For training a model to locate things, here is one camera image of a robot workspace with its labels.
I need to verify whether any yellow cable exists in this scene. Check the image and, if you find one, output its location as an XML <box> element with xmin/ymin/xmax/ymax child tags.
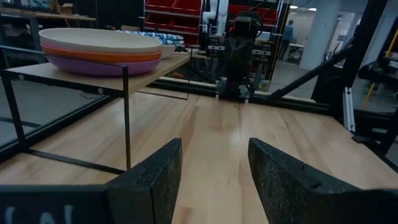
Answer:
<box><xmin>362</xmin><ymin>27</ymin><xmax>398</xmax><ymax>110</ymax></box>

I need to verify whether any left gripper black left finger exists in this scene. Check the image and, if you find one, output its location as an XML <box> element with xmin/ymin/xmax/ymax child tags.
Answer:
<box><xmin>0</xmin><ymin>138</ymin><xmax>183</xmax><ymax>224</ymax></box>

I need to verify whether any wooden workbench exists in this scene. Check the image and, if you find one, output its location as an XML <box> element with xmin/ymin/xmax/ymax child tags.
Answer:
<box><xmin>0</xmin><ymin>6</ymin><xmax>97</xmax><ymax>22</ymax></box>

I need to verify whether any orange plate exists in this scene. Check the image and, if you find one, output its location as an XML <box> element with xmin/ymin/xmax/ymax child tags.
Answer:
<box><xmin>42</xmin><ymin>46</ymin><xmax>162</xmax><ymax>63</ymax></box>

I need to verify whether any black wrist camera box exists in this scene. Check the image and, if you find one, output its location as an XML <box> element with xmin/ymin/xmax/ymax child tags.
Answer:
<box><xmin>233</xmin><ymin>15</ymin><xmax>261</xmax><ymax>39</ymax></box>

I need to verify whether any beige plate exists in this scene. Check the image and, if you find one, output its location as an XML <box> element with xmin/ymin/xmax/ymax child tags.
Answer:
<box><xmin>39</xmin><ymin>27</ymin><xmax>163</xmax><ymax>54</ymax></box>

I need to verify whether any raised wooden shelf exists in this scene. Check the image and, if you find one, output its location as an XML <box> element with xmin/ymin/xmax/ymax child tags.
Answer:
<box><xmin>0</xmin><ymin>51</ymin><xmax>191</xmax><ymax>175</ymax></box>

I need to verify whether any red storage bin rack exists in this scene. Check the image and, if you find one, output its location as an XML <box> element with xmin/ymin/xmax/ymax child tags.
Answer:
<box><xmin>144</xmin><ymin>0</ymin><xmax>279</xmax><ymax>46</ymax></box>

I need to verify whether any purple plate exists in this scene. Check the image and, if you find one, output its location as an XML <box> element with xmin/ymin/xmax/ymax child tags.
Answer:
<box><xmin>45</xmin><ymin>55</ymin><xmax>162</xmax><ymax>78</ymax></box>

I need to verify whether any person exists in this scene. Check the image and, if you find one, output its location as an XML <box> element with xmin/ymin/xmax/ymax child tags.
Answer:
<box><xmin>278</xmin><ymin>20</ymin><xmax>295</xmax><ymax>62</ymax></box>

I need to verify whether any white aluminium extrusion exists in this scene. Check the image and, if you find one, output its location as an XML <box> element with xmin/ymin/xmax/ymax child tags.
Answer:
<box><xmin>341</xmin><ymin>86</ymin><xmax>356</xmax><ymax>133</ymax></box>

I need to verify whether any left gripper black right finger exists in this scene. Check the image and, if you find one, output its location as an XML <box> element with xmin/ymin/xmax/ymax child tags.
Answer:
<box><xmin>248</xmin><ymin>138</ymin><xmax>398</xmax><ymax>224</ymax></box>

